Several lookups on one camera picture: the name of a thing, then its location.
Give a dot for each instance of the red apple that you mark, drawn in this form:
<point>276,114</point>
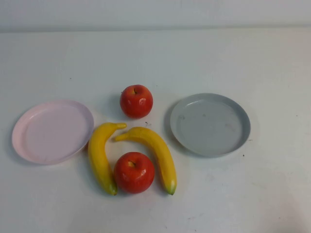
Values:
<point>136,104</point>
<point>133,177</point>

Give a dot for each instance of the yellow banana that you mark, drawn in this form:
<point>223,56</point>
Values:
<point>160,150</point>
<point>99,157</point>

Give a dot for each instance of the grey round plate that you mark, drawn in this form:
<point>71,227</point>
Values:
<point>209,126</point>

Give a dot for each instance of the pink round plate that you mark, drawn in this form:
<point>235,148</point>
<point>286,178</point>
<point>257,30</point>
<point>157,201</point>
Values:
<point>53,133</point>

